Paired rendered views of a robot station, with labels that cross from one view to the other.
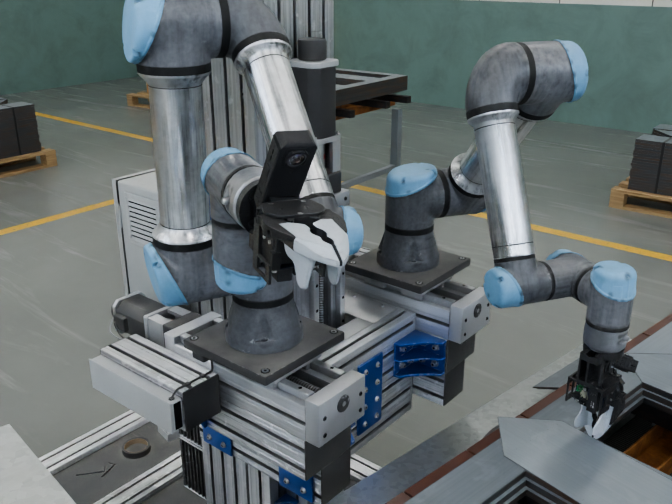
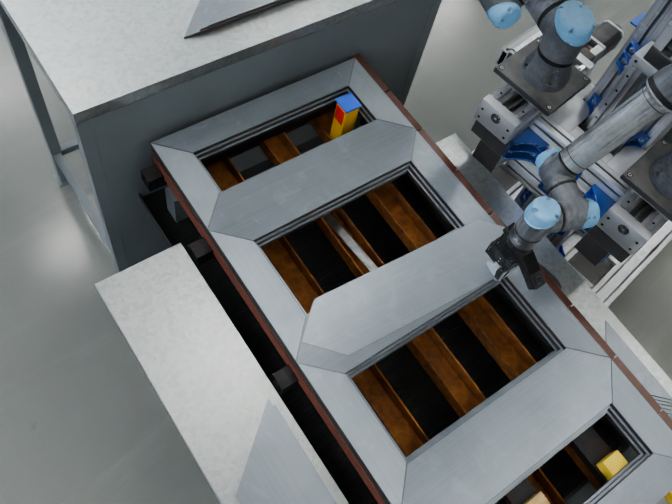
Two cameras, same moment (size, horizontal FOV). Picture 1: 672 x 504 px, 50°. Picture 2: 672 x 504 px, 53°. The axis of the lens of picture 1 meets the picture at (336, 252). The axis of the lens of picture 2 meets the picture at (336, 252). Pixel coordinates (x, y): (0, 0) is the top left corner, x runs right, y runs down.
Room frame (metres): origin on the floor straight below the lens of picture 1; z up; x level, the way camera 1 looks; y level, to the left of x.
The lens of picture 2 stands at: (0.59, -1.42, 2.48)
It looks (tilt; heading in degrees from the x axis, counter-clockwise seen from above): 61 degrees down; 82
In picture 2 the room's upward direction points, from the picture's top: 18 degrees clockwise
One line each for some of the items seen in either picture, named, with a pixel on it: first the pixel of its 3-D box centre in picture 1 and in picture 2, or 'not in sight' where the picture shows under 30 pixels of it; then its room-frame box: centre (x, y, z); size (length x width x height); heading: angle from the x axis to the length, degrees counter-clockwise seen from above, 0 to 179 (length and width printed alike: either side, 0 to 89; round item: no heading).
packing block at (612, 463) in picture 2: not in sight; (613, 465); (1.53, -0.95, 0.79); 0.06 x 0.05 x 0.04; 42
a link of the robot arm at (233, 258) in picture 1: (251, 248); not in sight; (0.96, 0.12, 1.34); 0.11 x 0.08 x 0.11; 116
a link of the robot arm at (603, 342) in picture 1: (606, 335); (524, 235); (1.17, -0.49, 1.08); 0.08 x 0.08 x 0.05
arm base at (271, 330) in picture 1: (263, 312); (550, 61); (1.26, 0.14, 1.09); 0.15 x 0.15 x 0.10
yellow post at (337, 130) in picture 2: not in sight; (343, 124); (0.69, 0.00, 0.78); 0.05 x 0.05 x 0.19; 42
